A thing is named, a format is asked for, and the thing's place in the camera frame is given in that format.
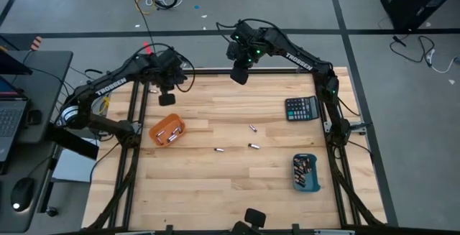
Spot silver mounting bracket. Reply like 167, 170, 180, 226
350, 119, 368, 136

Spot white floor cable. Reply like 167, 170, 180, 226
425, 49, 459, 75

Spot black computer tower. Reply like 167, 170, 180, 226
379, 0, 460, 32

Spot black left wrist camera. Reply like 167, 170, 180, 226
158, 92, 177, 107

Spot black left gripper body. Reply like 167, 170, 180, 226
149, 50, 188, 88

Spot white panel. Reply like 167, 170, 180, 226
52, 147, 100, 184

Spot dark grey side desk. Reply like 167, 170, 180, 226
0, 50, 75, 234

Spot black floor cable with plug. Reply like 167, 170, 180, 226
390, 34, 436, 64

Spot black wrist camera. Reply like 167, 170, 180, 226
158, 92, 177, 107
229, 65, 250, 86

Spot orange striped marker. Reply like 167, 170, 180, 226
31, 35, 44, 52

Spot black calculator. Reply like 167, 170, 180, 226
284, 96, 321, 122

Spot black laptop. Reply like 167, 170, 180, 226
0, 76, 30, 164

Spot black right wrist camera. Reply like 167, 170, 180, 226
229, 65, 250, 86

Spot black flat bar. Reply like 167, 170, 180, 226
46, 123, 100, 160

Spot teal plastic bin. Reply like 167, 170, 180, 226
291, 152, 321, 193

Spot black table-level camera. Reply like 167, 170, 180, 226
231, 208, 267, 235

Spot black computer mouse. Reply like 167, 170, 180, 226
10, 177, 36, 213

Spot black monitor back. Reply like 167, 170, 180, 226
0, 50, 34, 76

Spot long black floor cable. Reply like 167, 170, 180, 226
123, 0, 155, 51

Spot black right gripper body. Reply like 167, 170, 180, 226
226, 21, 269, 67

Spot black aluminium table frame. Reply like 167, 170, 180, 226
86, 68, 387, 234

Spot orange plastic bin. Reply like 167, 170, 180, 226
148, 113, 187, 148

